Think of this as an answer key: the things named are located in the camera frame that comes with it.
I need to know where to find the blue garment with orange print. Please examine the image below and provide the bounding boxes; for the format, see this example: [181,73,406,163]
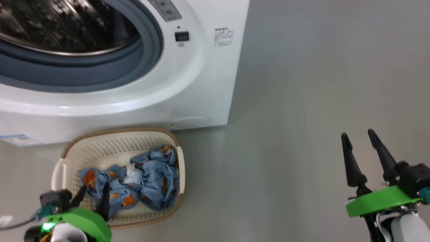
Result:
[78,145,180,219]

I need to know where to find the cream perforated laundry basket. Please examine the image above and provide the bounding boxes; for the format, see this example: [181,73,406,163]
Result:
[51,128,185,230]

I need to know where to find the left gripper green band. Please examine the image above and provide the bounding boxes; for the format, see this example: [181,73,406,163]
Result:
[42,183,112,242]

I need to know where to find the stainless steel washer drum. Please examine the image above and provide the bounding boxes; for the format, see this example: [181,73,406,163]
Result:
[0,0,141,56]

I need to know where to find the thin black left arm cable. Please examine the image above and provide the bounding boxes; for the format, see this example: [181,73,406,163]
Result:
[0,215,43,231]

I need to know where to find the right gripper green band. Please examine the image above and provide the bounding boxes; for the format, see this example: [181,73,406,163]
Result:
[341,129,423,218]

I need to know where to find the grey rubber door gasket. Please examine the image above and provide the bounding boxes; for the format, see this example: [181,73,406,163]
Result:
[0,0,164,93]

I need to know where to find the white front-load washing machine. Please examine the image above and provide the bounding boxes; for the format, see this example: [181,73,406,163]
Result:
[0,0,250,145]

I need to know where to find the black text warning label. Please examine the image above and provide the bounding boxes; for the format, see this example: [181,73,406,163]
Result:
[214,28,233,47]

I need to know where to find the blue energy label sticker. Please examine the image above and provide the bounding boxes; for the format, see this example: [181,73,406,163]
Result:
[0,134,44,147]

